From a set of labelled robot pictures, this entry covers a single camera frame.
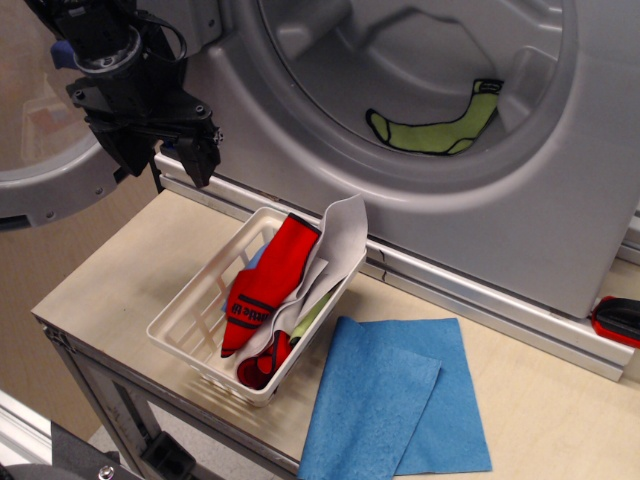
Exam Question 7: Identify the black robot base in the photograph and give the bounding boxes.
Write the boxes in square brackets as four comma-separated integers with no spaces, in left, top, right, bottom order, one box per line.
[0,420,196,480]

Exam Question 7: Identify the light blue cloth in basket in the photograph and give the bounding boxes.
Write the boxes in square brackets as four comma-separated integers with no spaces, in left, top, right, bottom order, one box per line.
[222,245,267,313]

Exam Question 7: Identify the white cloth in basket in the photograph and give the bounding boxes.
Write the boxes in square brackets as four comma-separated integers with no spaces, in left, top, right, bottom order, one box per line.
[236,195,368,368]

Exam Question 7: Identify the green cloth in basket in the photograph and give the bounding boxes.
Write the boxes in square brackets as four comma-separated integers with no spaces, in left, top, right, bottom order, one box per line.
[289,291,333,347]

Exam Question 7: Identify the metal table frame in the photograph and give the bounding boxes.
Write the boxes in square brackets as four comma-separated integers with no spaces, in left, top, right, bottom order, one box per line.
[37,317,298,479]

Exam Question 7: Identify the white plastic laundry basket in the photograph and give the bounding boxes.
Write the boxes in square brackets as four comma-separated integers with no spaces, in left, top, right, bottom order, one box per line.
[147,207,367,407]

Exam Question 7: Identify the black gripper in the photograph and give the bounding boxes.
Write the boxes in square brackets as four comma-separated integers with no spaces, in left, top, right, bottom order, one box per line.
[67,52,221,188]

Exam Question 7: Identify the red and black tool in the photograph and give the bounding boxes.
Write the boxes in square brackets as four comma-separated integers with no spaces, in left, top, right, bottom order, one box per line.
[591,296,639,349]

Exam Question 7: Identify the blue folded cloth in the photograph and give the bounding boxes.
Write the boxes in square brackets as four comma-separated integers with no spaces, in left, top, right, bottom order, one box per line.
[297,316,492,479]

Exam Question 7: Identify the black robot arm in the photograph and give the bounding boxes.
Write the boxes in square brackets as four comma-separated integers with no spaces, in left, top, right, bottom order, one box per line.
[27,1,221,188]

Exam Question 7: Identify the grey toy washing machine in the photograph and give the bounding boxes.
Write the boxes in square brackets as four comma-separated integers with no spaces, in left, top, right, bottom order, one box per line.
[186,1,639,316]

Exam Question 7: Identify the red sock with black trim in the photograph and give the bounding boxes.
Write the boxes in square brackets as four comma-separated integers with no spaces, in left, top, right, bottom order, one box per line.
[221,214,320,358]

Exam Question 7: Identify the green sock with black trim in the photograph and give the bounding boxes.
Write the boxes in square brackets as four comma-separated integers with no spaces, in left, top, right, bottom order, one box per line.
[365,79,504,157]

